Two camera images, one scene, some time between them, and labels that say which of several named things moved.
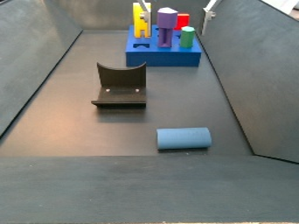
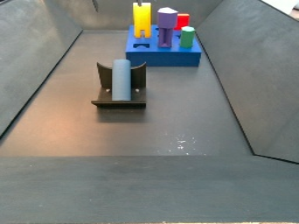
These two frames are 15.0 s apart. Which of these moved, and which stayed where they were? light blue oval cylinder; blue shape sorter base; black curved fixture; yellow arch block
Moved: light blue oval cylinder
Stayed: black curved fixture; blue shape sorter base; yellow arch block
